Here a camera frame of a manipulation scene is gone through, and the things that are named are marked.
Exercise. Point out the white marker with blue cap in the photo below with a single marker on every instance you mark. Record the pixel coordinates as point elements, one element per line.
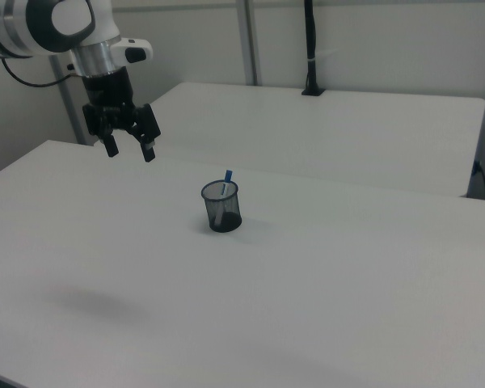
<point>228,175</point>

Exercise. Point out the white side table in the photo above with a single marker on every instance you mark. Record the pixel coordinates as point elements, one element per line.
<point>307,133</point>

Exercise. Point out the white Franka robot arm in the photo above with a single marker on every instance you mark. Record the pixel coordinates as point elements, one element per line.
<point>24,24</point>

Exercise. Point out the black pole with clamp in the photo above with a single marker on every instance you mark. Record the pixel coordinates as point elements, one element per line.
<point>310,40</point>

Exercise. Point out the aluminium frame post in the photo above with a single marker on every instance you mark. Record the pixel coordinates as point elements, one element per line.
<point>248,40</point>
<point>70,111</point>

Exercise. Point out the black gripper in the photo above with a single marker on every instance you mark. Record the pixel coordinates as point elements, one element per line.
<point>109,95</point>

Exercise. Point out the black mesh pen cup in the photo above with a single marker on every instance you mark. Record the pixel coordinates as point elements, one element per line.
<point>226,220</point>

